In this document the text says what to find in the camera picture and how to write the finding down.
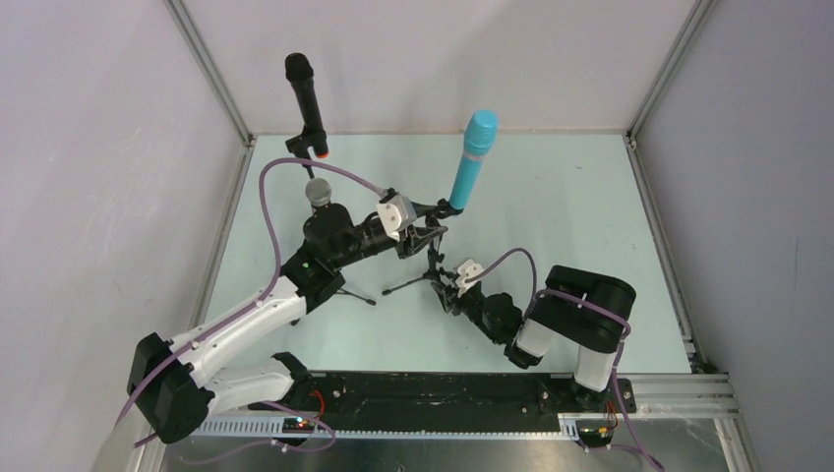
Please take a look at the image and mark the tripod stand with clip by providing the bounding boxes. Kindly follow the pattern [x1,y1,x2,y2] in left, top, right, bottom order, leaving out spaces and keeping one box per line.
[382,199,461,296]

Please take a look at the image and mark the blue toy microphone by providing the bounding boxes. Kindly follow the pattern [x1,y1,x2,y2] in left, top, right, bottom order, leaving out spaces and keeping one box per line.
[448,109,499,211]

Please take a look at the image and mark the purple glitter microphone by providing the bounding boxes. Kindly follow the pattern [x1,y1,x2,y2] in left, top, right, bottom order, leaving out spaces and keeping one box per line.
[305,177,332,208]

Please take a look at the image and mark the tripod stand with shock mount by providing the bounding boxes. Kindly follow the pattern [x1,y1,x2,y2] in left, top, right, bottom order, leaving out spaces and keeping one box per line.
[289,286,378,327]

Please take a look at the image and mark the black round base mic stand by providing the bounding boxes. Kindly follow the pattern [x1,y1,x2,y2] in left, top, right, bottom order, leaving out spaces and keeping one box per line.
[285,130,329,161]

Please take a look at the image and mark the black microphone orange end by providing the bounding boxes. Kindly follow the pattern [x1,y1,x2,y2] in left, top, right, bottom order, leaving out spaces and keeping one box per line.
[284,52,325,132]

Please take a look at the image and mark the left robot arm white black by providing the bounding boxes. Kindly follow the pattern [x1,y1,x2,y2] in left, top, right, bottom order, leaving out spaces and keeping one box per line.
[126,193,459,444]

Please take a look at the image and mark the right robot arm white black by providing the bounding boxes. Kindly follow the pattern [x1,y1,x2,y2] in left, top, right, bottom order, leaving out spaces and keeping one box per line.
[430,261,636,396]

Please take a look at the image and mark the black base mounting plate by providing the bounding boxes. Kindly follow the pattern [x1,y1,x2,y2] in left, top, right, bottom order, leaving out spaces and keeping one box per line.
[278,371,618,434]

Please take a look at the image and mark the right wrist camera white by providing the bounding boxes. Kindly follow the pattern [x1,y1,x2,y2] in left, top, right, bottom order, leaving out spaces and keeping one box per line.
[454,259,484,298]

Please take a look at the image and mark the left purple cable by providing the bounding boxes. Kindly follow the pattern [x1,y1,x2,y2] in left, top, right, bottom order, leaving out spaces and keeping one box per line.
[117,157,388,450]

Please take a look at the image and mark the purple cable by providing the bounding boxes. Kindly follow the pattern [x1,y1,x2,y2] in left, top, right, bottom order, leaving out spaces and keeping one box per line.
[117,157,388,450]
[465,247,666,472]

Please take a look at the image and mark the aluminium frame rail front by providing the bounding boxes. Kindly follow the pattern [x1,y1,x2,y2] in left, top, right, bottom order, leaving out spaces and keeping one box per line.
[179,371,741,440]

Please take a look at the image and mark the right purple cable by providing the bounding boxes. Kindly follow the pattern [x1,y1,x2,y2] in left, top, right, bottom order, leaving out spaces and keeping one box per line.
[465,247,666,472]

